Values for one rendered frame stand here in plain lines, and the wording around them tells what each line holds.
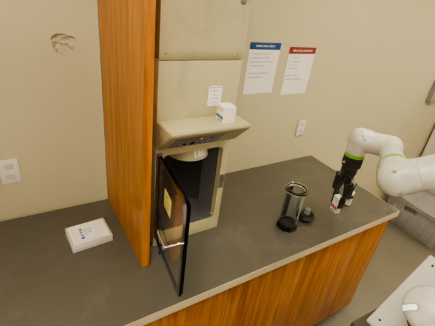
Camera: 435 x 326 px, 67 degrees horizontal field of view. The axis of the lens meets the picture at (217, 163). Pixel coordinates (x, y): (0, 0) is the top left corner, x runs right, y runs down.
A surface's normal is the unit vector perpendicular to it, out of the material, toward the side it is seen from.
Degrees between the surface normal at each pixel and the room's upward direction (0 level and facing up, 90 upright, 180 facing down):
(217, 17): 90
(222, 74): 90
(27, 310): 1
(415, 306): 53
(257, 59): 90
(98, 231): 0
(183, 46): 90
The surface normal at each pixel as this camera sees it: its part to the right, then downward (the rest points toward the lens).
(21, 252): 0.11, -0.87
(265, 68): 0.51, 0.47
